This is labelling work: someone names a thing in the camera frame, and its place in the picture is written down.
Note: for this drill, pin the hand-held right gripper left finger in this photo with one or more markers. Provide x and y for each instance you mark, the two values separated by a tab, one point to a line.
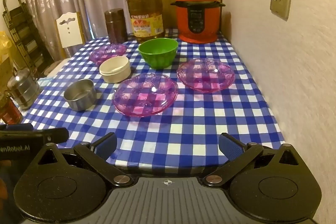
105	146

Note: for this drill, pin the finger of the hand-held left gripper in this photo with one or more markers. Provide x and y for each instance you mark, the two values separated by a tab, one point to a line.
19	127
56	134

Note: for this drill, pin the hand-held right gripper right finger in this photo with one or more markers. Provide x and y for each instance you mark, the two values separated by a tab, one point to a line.
229	146

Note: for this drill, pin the stainless steel bowl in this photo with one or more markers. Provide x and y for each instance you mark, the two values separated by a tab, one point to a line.
80	98

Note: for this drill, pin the purple transparent plate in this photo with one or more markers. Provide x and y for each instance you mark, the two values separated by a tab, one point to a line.
206	75
145	95
107	53

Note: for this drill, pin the cream plastic bowl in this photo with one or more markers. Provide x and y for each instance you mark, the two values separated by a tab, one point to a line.
115	71

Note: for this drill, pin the green plastic bowl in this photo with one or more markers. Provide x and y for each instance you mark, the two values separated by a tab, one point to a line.
157	52

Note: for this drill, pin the red tin can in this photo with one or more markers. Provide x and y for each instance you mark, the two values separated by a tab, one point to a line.
9	111

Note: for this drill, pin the stacked stainless steel container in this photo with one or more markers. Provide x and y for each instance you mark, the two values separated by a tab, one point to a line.
23	87

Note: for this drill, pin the blue white checked tablecloth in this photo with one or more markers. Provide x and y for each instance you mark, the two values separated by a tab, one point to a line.
183	129

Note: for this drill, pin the light blue cloth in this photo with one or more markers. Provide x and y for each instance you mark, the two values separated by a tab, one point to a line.
44	81

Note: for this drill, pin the white wooden chair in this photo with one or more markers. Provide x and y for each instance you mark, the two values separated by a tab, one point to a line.
69	35

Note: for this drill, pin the dark brown jar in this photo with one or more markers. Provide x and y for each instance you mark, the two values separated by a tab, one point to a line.
116	27

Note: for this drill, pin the red electric pressure cooker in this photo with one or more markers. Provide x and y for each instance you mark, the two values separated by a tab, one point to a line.
198	14

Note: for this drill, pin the large cooking oil bottle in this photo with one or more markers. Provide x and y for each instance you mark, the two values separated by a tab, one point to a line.
145	8

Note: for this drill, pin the beige wall socket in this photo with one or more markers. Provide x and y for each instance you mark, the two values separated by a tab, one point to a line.
281	1

